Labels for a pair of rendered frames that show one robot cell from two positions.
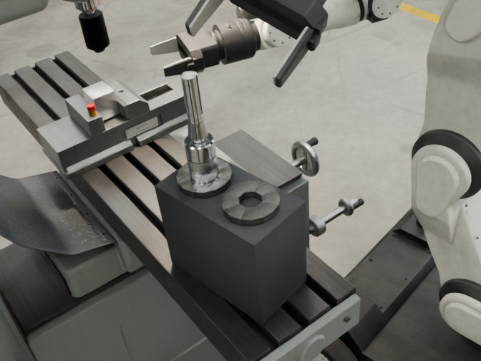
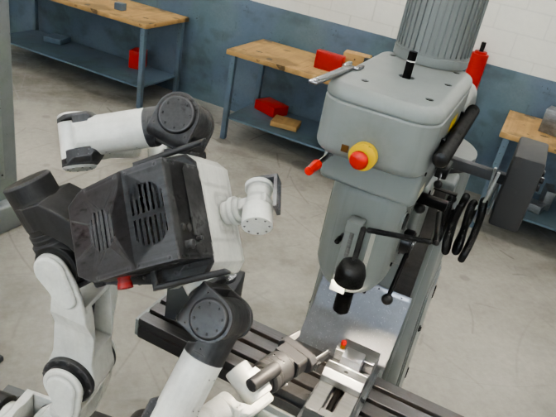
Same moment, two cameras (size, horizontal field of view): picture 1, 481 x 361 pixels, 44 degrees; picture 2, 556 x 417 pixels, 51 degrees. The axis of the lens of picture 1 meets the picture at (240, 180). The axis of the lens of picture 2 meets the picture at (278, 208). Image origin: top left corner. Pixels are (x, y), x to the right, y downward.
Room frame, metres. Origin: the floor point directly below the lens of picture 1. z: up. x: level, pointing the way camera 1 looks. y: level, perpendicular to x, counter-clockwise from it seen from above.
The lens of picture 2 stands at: (2.05, -0.75, 2.21)
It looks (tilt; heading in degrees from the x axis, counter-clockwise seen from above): 28 degrees down; 143
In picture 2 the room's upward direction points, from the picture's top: 11 degrees clockwise
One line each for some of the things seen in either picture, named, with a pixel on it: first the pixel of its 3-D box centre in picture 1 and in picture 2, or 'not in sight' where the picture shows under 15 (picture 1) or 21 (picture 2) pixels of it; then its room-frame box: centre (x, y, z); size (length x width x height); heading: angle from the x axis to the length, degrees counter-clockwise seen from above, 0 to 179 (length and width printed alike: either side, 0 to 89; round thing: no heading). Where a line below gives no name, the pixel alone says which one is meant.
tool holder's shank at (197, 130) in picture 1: (194, 108); not in sight; (0.75, 0.06, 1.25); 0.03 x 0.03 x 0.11
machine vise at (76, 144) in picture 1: (117, 114); (344, 381); (1.18, 0.27, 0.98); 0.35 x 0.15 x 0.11; 122
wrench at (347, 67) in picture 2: not in sight; (336, 72); (1.08, 0.05, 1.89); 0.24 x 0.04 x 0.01; 120
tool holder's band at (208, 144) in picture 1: (199, 141); not in sight; (0.75, 0.06, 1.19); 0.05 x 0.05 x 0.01
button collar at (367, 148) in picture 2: not in sight; (362, 155); (1.22, 0.06, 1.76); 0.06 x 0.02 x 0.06; 33
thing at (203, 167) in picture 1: (202, 159); not in sight; (0.75, 0.06, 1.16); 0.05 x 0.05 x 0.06
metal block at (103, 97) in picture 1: (100, 101); (351, 362); (1.16, 0.29, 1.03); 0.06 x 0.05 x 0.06; 32
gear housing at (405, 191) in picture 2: not in sight; (388, 153); (1.08, 0.29, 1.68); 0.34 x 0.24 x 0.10; 123
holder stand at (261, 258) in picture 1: (232, 231); (204, 293); (0.71, 0.02, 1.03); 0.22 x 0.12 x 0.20; 43
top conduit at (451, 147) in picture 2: not in sight; (457, 131); (1.20, 0.36, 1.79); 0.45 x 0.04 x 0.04; 123
